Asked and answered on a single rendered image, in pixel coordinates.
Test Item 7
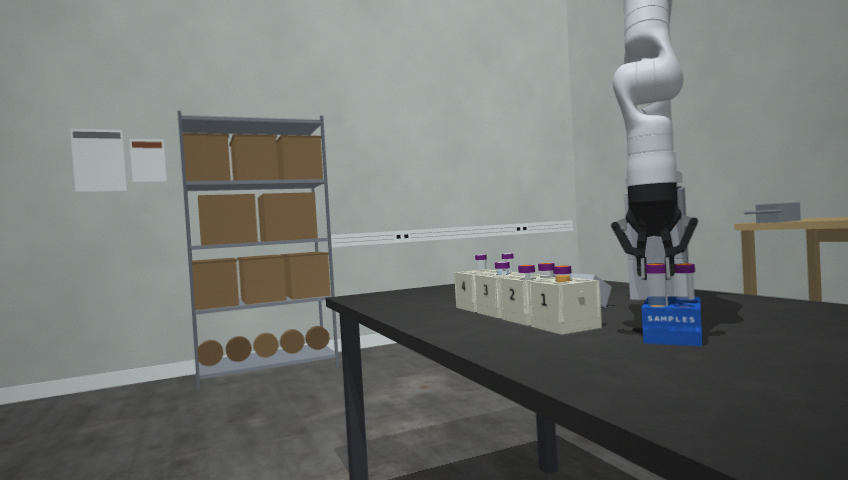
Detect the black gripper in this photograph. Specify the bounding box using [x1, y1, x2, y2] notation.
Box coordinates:
[611, 182, 698, 280]

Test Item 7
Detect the blue tube rack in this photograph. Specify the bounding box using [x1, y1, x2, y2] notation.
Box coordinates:
[642, 297, 702, 346]

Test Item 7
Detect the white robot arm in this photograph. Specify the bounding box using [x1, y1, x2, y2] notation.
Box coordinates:
[613, 0, 683, 187]

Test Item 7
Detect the white bucket adapter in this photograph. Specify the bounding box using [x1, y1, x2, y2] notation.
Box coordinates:
[475, 272, 520, 318]
[499, 274, 555, 326]
[454, 269, 496, 312]
[529, 278, 602, 335]

